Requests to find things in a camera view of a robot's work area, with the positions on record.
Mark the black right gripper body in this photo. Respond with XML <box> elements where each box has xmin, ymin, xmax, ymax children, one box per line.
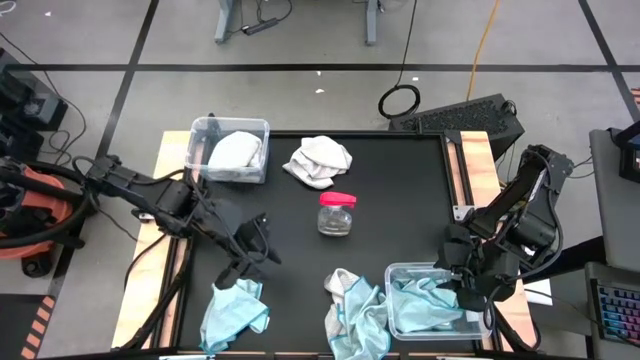
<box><xmin>434</xmin><ymin>223</ymin><xmax>481</xmax><ymax>281</ymax></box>

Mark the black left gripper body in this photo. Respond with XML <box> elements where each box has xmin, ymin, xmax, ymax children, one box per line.
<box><xmin>209</xmin><ymin>199</ymin><xmax>256</xmax><ymax>266</ymax></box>

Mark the light blue microfiber towel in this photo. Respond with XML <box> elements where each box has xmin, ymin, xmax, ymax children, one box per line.
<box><xmin>394</xmin><ymin>294</ymin><xmax>465</xmax><ymax>335</ymax></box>
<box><xmin>392</xmin><ymin>276</ymin><xmax>459</xmax><ymax>306</ymax></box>
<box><xmin>198</xmin><ymin>278</ymin><xmax>271</xmax><ymax>356</ymax></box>
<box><xmin>329</xmin><ymin>276</ymin><xmax>392</xmax><ymax>360</ymax></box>

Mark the clear plastic bin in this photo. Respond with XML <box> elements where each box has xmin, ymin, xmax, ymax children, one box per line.
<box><xmin>383</xmin><ymin>262</ymin><xmax>494</xmax><ymax>342</ymax></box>
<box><xmin>184</xmin><ymin>116</ymin><xmax>271</xmax><ymax>185</ymax></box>

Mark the white paper sheet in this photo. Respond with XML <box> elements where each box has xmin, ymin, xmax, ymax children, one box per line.
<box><xmin>519</xmin><ymin>277</ymin><xmax>554</xmax><ymax>307</ymax></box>

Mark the glass jar with pink lid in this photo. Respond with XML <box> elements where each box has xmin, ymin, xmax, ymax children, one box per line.
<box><xmin>317</xmin><ymin>191</ymin><xmax>358</xmax><ymax>238</ymax></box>

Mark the wooden side board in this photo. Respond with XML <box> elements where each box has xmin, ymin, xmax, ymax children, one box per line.
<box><xmin>110</xmin><ymin>130</ymin><xmax>201</xmax><ymax>350</ymax></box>
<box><xmin>458</xmin><ymin>130</ymin><xmax>539</xmax><ymax>351</ymax></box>

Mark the black perforated computer tower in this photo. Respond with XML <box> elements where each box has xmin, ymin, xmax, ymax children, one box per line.
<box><xmin>388</xmin><ymin>93</ymin><xmax>526</xmax><ymax>161</ymax></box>

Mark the rainbow backlit keyboard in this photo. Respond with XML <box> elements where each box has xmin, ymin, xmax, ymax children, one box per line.
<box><xmin>589</xmin><ymin>279</ymin><xmax>640</xmax><ymax>346</ymax></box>

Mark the grey side table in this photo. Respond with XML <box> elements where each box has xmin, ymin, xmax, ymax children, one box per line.
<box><xmin>588</xmin><ymin>128</ymin><xmax>640</xmax><ymax>274</ymax></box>

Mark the dark screen device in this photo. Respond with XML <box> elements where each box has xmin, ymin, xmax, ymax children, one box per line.
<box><xmin>618</xmin><ymin>122</ymin><xmax>640</xmax><ymax>184</ymax></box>

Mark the orange black machine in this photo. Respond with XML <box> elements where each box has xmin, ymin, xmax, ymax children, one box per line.
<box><xmin>0</xmin><ymin>157</ymin><xmax>96</xmax><ymax>279</ymax></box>

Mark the orange striped floor mat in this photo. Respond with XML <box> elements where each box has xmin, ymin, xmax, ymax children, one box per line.
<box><xmin>19</xmin><ymin>294</ymin><xmax>57</xmax><ymax>360</ymax></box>

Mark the black power strip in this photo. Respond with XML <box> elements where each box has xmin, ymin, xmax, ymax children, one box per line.
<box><xmin>241</xmin><ymin>17</ymin><xmax>280</xmax><ymax>36</ymax></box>

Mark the grey leg wooden desk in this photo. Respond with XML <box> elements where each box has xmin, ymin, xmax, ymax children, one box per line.
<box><xmin>213</xmin><ymin>0</ymin><xmax>384</xmax><ymax>47</ymax></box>

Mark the black equipment box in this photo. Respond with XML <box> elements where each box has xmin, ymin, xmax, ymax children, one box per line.
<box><xmin>0</xmin><ymin>47</ymin><xmax>69</xmax><ymax>161</ymax></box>

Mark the black coiled cable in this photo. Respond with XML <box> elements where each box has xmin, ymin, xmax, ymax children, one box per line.
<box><xmin>377</xmin><ymin>0</ymin><xmax>422</xmax><ymax>120</ymax></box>

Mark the yellow cable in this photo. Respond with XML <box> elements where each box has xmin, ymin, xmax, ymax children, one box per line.
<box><xmin>465</xmin><ymin>0</ymin><xmax>502</xmax><ymax>101</ymax></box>

